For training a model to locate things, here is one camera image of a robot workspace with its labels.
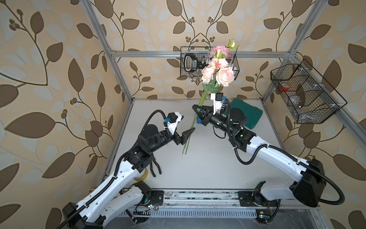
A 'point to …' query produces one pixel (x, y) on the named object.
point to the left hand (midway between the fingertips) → (185, 120)
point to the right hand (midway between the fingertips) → (192, 107)
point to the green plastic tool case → (254, 114)
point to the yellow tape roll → (144, 176)
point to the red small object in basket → (282, 88)
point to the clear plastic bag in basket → (295, 100)
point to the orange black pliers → (152, 168)
